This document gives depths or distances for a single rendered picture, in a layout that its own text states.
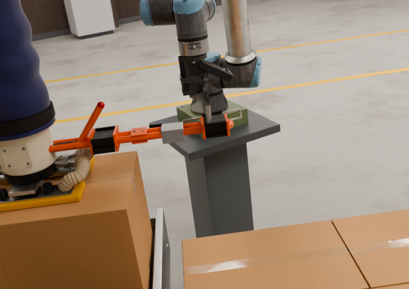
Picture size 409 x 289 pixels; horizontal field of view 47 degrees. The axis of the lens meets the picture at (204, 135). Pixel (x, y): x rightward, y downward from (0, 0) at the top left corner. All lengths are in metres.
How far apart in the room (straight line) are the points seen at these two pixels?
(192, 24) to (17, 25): 0.48
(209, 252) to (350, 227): 0.55
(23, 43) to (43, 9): 9.32
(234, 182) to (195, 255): 0.73
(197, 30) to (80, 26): 8.55
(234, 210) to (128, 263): 1.14
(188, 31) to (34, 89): 0.48
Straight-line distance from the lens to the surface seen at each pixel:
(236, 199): 2.48
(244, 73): 2.19
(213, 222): 2.48
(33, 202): 1.48
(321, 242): 1.82
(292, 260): 1.74
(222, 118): 1.45
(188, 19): 1.35
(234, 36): 2.12
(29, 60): 1.42
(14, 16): 1.41
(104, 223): 1.39
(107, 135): 1.49
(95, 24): 9.93
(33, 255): 1.49
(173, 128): 1.45
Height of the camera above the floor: 1.63
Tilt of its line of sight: 23 degrees down
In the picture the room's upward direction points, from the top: 7 degrees counter-clockwise
